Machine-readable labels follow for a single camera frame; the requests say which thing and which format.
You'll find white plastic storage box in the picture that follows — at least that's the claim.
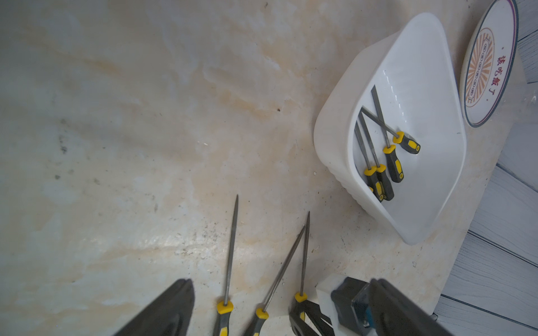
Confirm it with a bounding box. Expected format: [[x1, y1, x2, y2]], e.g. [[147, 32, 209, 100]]
[[313, 13, 467, 245]]

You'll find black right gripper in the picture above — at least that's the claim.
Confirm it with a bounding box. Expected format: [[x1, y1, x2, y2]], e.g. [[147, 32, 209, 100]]
[[289, 274, 372, 336]]

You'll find round patterned plate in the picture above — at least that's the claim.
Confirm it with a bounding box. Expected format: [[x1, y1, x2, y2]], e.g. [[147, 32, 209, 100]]
[[459, 0, 519, 128]]

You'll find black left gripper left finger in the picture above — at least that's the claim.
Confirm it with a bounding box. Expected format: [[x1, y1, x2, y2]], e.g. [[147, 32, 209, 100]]
[[115, 279, 195, 335]]

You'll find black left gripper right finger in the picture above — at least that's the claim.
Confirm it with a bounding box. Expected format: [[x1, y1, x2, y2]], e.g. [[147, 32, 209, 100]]
[[367, 279, 451, 336]]

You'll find file tool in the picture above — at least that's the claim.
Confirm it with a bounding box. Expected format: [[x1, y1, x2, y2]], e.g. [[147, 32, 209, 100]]
[[371, 86, 404, 183], [361, 107, 421, 155], [213, 195, 239, 336], [359, 111, 395, 201], [354, 123, 384, 202], [291, 212, 310, 322], [242, 225, 306, 336]]

